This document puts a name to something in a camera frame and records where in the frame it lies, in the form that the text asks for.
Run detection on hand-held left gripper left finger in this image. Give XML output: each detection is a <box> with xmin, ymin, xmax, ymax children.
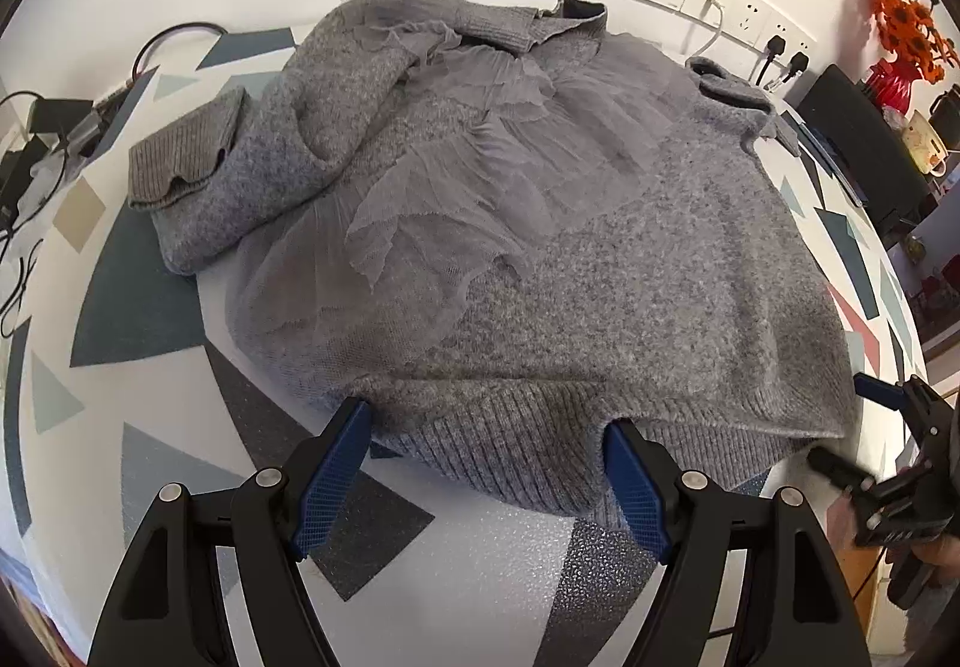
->
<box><xmin>88</xmin><ymin>398</ymin><xmax>374</xmax><ymax>667</ymax></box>

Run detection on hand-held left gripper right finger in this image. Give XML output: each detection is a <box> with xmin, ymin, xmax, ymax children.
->
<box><xmin>604</xmin><ymin>418</ymin><xmax>875</xmax><ymax>667</ymax></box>

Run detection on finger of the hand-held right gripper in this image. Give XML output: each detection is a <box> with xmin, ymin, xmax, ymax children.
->
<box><xmin>806</xmin><ymin>448</ymin><xmax>892</xmax><ymax>501</ymax></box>
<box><xmin>853</xmin><ymin>373</ymin><xmax>946</xmax><ymax>462</ymax></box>

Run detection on grey knit sweater with tulle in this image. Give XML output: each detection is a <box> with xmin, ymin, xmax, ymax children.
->
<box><xmin>127</xmin><ymin>0</ymin><xmax>860</xmax><ymax>534</ymax></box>

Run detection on black box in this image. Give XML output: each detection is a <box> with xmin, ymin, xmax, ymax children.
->
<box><xmin>795</xmin><ymin>65</ymin><xmax>931</xmax><ymax>250</ymax></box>

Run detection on white printed mug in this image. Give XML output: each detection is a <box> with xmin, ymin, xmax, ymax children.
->
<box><xmin>906</xmin><ymin>108</ymin><xmax>952</xmax><ymax>175</ymax></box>

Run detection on red vase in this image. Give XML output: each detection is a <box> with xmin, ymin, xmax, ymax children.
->
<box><xmin>862</xmin><ymin>58</ymin><xmax>920</xmax><ymax>113</ymax></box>

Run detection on black power plug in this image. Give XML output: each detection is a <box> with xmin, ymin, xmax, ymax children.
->
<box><xmin>757</xmin><ymin>35</ymin><xmax>788</xmax><ymax>92</ymax></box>
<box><xmin>780</xmin><ymin>50</ymin><xmax>812</xmax><ymax>94</ymax></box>

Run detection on orange artificial flowers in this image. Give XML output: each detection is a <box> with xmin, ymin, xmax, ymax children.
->
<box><xmin>855</xmin><ymin>0</ymin><xmax>957</xmax><ymax>85</ymax></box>

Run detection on grey metal connector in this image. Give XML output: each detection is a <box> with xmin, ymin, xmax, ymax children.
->
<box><xmin>56</xmin><ymin>83</ymin><xmax>132</xmax><ymax>158</ymax></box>

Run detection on white plug with cable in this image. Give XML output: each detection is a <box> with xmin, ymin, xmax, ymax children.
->
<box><xmin>686</xmin><ymin>0</ymin><xmax>727</xmax><ymax>64</ymax></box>

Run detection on black looped cable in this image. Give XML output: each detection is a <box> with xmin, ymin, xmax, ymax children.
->
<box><xmin>131</xmin><ymin>22</ymin><xmax>230</xmax><ymax>87</ymax></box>

